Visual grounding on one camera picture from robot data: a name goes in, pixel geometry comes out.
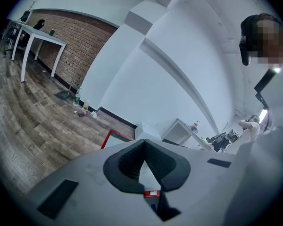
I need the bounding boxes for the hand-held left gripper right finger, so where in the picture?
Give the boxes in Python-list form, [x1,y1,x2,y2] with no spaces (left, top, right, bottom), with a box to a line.
[145,139,238,226]

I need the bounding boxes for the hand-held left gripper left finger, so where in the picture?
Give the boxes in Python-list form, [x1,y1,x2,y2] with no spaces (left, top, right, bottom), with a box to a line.
[20,139,166,226]

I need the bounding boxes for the white table with clutter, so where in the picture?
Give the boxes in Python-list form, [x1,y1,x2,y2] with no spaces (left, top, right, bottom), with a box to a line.
[160,118,214,150]

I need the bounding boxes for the clear water bottle green label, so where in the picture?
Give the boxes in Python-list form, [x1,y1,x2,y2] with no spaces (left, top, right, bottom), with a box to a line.
[72,86,83,107]

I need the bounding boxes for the black monitor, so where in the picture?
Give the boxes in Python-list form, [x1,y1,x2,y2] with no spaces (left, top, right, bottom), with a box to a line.
[254,68,278,110]

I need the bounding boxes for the person's head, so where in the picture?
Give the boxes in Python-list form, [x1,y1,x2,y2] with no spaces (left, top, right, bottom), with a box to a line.
[240,13,283,68]

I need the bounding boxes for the black office chair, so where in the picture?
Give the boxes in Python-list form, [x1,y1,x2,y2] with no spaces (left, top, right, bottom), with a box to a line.
[14,19,46,50]

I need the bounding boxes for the long-handled dustpan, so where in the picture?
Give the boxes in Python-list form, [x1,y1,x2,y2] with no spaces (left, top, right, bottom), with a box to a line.
[54,59,82,101]

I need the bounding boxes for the black head-mounted camera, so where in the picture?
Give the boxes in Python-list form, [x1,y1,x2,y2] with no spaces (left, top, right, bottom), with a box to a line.
[239,35,252,67]

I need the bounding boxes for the white table by brick wall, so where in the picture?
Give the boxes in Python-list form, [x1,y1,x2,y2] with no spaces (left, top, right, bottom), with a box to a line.
[11,24,67,83]

